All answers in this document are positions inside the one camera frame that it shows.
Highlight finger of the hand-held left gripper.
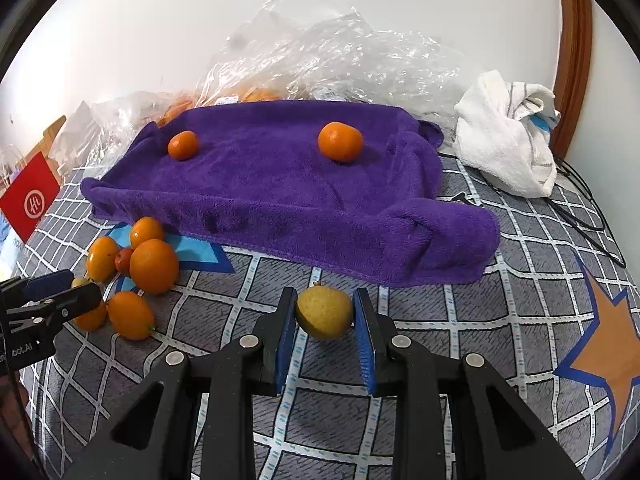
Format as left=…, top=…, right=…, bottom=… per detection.
left=0, top=269, right=75, bottom=307
left=0, top=281, right=105, bottom=342

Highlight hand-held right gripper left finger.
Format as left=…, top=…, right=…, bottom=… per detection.
left=65, top=287, right=299, bottom=480

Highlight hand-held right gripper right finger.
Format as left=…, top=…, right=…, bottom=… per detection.
left=352, top=287, right=586, bottom=480

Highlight oval orange kumquat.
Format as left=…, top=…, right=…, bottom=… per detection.
left=107, top=291, right=156, bottom=342
left=86, top=236, right=121, bottom=283
left=70, top=277, right=109, bottom=332

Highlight yellow round fruit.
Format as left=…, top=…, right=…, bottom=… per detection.
left=296, top=282, right=355, bottom=341

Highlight large smooth orange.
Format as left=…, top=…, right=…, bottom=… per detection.
left=129, top=239, right=180, bottom=296

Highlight medium round orange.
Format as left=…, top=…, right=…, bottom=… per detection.
left=129, top=217, right=166, bottom=250

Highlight clear plastic bag yellow fruits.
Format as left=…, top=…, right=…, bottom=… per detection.
left=300, top=7, right=463, bottom=133

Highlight brown cardboard box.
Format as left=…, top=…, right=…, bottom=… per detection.
left=42, top=116, right=67, bottom=147

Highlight purple fleece towel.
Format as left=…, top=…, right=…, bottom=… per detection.
left=80, top=100, right=501, bottom=286

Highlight crumpled clear plastic bag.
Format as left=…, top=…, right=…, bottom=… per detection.
left=52, top=91, right=201, bottom=168

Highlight small round orange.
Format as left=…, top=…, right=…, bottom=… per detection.
left=167, top=130, right=200, bottom=161

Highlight large orange mandarin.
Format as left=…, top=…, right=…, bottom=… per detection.
left=318, top=121, right=364, bottom=163

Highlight white towel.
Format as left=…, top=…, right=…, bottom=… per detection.
left=454, top=70, right=561, bottom=198

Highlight clear plastic bag of oranges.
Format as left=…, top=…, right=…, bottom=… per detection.
left=195, top=0, right=321, bottom=111

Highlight black cable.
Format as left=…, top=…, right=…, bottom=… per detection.
left=435, top=147, right=627, bottom=268

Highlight brown wooden frame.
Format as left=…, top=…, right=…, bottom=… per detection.
left=552, top=0, right=594, bottom=158

